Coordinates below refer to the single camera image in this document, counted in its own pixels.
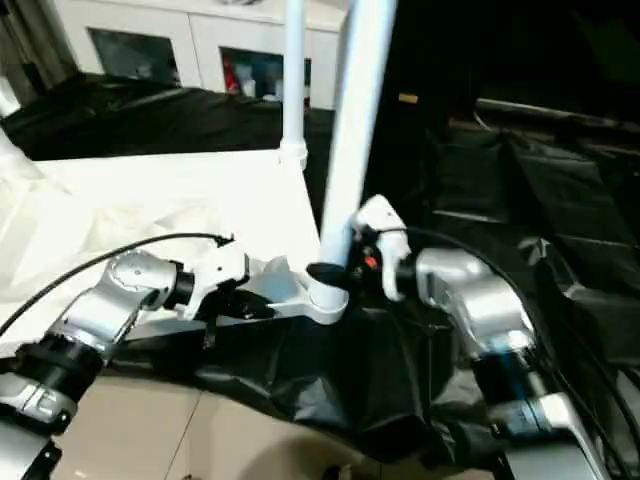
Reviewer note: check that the white plastic table leg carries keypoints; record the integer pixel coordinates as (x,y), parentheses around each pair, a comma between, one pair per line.
(293,75)
(355,125)
(15,150)

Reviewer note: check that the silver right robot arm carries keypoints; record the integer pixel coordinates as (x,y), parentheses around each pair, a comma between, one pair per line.
(480,305)

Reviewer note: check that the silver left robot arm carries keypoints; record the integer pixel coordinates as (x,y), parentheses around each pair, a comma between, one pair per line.
(115,285)

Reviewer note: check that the black shiny mat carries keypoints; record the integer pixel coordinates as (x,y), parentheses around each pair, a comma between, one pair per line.
(500,200)

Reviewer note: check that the small yellow label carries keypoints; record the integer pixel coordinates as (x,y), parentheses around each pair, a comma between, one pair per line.
(407,98)

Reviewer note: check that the red white box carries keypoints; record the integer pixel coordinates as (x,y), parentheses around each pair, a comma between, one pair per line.
(230,75)

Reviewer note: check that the long black bar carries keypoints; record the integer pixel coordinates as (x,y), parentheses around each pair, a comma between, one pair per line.
(550,111)

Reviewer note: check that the white display cabinet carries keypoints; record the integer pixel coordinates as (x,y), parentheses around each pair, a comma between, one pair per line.
(200,25)

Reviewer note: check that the black silver ornament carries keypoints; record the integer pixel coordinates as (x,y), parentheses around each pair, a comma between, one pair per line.
(240,2)

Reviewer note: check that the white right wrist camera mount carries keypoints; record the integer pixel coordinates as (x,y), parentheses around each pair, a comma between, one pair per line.
(387,220)

